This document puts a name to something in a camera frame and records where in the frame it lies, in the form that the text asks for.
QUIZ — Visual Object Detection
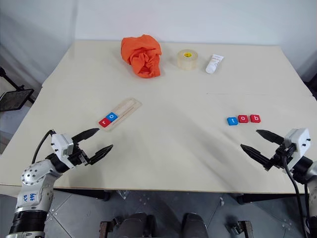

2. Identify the brown metal bracket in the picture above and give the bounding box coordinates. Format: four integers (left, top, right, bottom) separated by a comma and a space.
100, 221, 110, 238
237, 220, 254, 238

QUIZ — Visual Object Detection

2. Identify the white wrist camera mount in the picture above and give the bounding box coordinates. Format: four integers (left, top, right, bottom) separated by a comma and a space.
283, 127, 311, 171
51, 133, 74, 157

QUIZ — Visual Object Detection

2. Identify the black table frame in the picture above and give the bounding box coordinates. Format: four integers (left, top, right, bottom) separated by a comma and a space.
53, 188, 298, 204

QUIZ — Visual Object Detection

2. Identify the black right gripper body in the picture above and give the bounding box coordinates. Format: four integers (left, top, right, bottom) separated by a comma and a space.
268, 144, 297, 172

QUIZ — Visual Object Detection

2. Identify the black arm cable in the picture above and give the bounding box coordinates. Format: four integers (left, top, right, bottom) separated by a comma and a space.
282, 148, 310, 238
31, 129, 55, 165

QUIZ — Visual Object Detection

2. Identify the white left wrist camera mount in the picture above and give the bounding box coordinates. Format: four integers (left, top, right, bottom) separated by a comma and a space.
51, 133, 74, 157

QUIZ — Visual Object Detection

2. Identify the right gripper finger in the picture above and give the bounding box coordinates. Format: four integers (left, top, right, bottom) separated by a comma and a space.
240, 143, 273, 172
256, 129, 285, 146

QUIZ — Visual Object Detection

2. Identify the wooden letter tray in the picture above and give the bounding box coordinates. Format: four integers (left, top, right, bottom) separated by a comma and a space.
98, 98, 143, 132

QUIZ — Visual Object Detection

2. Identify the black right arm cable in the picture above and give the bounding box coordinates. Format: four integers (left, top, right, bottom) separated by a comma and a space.
282, 148, 310, 238

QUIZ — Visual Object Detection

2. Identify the clear tape roll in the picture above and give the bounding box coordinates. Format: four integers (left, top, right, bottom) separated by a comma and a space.
176, 49, 199, 71

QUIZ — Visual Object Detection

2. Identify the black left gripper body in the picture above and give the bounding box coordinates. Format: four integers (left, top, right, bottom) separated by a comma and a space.
65, 142, 90, 169

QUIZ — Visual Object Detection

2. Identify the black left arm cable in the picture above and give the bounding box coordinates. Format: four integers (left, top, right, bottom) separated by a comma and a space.
31, 129, 55, 165

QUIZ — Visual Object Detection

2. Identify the crumpled orange cloth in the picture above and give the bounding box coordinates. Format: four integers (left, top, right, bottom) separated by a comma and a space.
120, 34, 162, 79

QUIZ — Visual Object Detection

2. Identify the white squeeze tube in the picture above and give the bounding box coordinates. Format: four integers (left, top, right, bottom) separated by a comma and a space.
205, 54, 225, 74

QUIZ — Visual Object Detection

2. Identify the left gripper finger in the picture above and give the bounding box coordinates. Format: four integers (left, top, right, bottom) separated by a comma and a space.
86, 144, 114, 166
71, 127, 100, 145

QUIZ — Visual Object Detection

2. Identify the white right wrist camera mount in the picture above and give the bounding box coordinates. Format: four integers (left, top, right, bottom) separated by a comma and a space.
283, 127, 311, 171

